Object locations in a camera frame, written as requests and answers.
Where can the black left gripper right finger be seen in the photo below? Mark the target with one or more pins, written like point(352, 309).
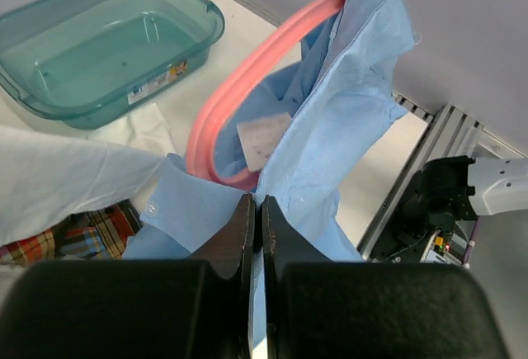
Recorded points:
point(283, 245)

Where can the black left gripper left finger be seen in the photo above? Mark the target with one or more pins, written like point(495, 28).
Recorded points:
point(226, 250)

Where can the light blue shirt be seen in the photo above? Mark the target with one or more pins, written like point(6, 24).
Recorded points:
point(339, 100)

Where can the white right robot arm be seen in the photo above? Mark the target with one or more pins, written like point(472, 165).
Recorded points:
point(462, 188)

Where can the red plaid shirt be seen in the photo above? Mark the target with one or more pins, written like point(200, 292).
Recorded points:
point(101, 234)

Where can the white shirt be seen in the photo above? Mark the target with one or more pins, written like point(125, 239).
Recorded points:
point(46, 178)

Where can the teal plastic tub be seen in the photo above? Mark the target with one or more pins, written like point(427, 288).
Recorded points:
point(88, 62)

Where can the aluminium frame rail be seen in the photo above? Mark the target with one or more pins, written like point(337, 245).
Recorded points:
point(449, 133)

